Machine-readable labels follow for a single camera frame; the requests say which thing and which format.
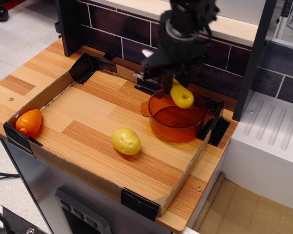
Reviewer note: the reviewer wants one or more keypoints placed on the white toy sink drainboard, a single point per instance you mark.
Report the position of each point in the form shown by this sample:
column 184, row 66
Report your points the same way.
column 260, row 153

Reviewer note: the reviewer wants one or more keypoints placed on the orange toy carrot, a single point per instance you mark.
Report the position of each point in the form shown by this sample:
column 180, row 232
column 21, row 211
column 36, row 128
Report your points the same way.
column 29, row 123

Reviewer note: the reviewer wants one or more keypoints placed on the orange transparent plastic pot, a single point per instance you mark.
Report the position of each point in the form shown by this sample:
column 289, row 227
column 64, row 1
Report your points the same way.
column 172, row 123

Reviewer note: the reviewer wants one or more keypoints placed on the grey oven control panel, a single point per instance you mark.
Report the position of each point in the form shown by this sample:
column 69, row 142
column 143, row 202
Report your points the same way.
column 80, row 218

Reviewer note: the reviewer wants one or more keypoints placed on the black chair caster wheel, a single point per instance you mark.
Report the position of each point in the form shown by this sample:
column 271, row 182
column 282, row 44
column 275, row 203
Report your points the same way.
column 4, row 15

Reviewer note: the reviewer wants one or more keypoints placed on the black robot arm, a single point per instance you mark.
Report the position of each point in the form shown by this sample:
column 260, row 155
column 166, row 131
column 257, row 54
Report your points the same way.
column 188, row 19

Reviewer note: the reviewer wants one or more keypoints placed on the cardboard fence with black tape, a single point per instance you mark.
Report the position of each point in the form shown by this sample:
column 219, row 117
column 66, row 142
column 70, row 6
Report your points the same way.
column 81, row 110

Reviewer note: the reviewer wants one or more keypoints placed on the yellow handled white toy knife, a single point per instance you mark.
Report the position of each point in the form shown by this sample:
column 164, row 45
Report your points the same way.
column 178, row 96

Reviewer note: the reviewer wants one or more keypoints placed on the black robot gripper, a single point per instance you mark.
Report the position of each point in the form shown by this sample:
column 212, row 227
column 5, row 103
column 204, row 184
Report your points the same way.
column 175, row 57

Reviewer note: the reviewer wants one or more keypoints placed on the yellow toy potato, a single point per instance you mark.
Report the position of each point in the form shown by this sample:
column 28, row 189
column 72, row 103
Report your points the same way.
column 126, row 141

